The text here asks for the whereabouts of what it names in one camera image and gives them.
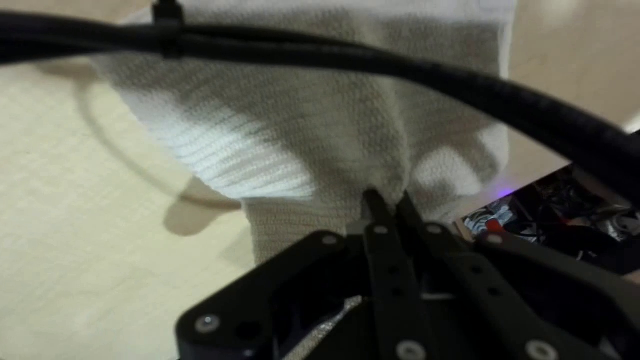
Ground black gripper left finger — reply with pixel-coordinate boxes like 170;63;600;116
176;189;438;360

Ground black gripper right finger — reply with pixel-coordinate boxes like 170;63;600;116
398;190;640;360

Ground beige towel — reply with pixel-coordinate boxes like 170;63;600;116
92;0;520;360

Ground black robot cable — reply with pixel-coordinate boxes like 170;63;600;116
0;9;640;203

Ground black cable tie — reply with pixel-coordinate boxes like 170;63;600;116
149;0;188;60

